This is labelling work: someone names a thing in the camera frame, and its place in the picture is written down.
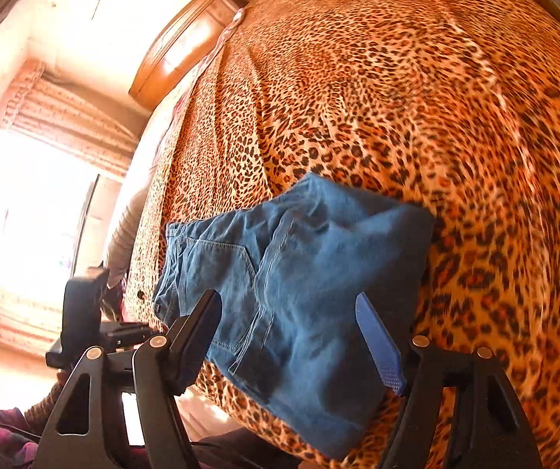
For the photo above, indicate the person's plaid clothing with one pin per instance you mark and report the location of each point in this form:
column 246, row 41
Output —
column 4, row 437

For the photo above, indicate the dark wooden headboard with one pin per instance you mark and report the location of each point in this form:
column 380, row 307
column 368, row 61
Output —
column 182, row 44

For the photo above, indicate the bright window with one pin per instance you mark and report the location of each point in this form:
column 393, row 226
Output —
column 26, row 205

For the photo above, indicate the person's left forearm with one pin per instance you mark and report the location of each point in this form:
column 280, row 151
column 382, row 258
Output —
column 45, row 403

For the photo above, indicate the patterned pink curtain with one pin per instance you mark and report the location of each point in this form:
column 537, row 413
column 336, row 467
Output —
column 65, row 112

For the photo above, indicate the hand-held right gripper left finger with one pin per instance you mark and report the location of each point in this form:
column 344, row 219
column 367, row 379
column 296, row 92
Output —
column 196, row 339

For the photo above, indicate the leopard print bed sheet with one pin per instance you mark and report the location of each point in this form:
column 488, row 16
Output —
column 407, row 107

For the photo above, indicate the blue denim short pants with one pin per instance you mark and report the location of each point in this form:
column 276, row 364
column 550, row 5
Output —
column 299, row 293

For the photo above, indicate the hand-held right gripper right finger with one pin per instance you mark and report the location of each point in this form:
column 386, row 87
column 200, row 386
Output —
column 382, row 347

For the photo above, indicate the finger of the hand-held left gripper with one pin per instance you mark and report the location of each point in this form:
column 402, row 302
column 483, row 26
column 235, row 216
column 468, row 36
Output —
column 126, row 333

